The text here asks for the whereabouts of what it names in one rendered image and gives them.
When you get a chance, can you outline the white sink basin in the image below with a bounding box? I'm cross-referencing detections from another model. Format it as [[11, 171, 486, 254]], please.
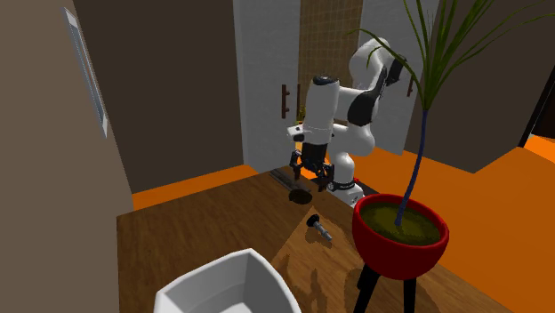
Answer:
[[153, 248, 302, 313]]

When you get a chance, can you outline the white door with brown handle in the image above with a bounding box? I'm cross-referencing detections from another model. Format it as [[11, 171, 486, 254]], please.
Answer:
[[232, 0, 302, 174]]

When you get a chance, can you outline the dark brown round dish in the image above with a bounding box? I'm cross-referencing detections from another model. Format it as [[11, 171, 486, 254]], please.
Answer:
[[288, 189, 313, 205]]

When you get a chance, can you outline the black knob with silver shaft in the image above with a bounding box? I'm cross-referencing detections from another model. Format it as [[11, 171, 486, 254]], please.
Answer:
[[305, 213, 334, 243]]

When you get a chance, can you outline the white framed wall picture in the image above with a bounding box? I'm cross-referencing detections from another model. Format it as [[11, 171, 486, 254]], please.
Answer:
[[63, 6, 109, 140]]

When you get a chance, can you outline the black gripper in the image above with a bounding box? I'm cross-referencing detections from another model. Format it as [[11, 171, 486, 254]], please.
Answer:
[[288, 140, 336, 193]]

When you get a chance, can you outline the potted plant in red pot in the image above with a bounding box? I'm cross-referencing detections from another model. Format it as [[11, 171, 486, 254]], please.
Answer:
[[346, 0, 555, 313]]

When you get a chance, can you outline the long grey flat bar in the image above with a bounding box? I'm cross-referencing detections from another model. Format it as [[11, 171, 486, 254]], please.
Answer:
[[269, 168, 312, 195]]

